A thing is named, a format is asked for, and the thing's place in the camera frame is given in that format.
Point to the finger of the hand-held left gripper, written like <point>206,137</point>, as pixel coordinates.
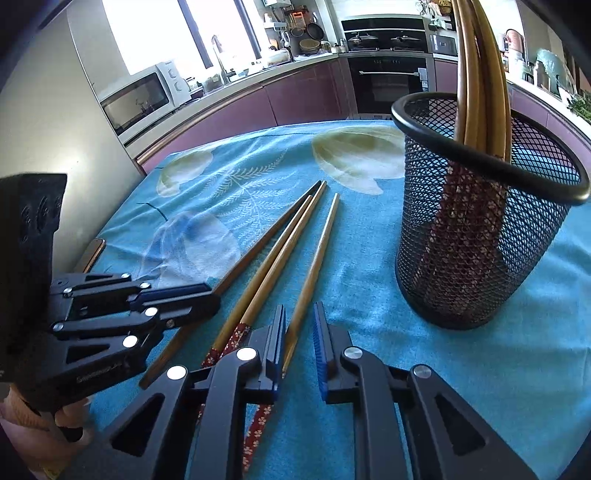
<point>175,291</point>
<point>194,309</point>

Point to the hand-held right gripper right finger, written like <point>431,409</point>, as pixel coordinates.
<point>321,350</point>

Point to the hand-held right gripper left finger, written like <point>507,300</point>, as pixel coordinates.
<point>279,346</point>

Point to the black mesh utensil cup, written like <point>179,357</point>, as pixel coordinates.
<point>531,258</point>

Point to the person's left hand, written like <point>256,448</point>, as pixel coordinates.
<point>69,417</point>

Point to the blue floral tablecloth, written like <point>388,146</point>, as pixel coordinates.
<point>369,258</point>

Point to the white microwave oven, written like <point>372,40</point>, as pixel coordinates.
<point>138,101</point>

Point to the white kitchen countertop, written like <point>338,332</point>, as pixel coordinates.
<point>240,85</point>

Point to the purple base cabinets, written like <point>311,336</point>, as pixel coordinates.
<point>295,101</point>

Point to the kitchen window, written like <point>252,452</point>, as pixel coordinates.
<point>152,32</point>

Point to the steel sink faucet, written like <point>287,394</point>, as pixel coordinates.
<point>224,60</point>

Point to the white casserole pot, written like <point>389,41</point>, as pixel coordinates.
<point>278,56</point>

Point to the black built-in oven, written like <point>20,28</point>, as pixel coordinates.
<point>388,87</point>

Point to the woven basket bowl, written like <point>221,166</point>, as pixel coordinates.
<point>310,46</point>

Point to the hanging frying pan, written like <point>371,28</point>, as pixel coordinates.
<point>315,31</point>

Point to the black pot with lid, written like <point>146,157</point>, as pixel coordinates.
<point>363,42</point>
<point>405,42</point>

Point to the black stove hob unit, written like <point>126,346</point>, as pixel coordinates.
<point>383,25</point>

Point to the bunch of green vegetables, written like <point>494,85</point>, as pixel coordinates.
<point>581,108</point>

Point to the pink kettle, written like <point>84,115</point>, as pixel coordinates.
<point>514,40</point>

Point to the teal plastic-covered appliance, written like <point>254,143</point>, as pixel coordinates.
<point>554,69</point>

